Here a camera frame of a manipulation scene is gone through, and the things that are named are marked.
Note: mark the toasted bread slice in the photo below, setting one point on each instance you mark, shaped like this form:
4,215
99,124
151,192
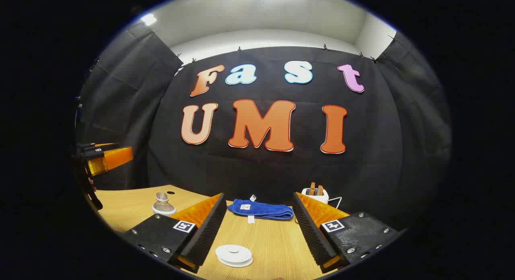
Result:
312,188
320,190

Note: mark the white teacup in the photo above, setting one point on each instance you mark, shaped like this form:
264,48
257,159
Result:
231,259

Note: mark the clear water bottle green label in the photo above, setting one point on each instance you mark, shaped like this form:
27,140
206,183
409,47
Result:
163,203

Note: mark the black backdrop cloth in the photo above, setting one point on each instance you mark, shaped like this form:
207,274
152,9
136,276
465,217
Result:
261,171

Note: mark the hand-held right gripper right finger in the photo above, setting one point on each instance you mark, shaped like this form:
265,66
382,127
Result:
312,231

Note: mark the white saucer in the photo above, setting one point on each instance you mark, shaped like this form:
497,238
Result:
241,264

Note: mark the cream toaster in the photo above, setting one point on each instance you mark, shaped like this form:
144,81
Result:
320,198

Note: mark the blue folded towel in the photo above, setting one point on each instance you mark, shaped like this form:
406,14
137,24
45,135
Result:
261,210

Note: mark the white teacup lid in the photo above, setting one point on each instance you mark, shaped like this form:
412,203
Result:
233,251

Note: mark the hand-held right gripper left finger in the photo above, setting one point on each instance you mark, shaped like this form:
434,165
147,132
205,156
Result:
209,231

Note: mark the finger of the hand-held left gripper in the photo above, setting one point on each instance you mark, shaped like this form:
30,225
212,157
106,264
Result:
110,159
98,145

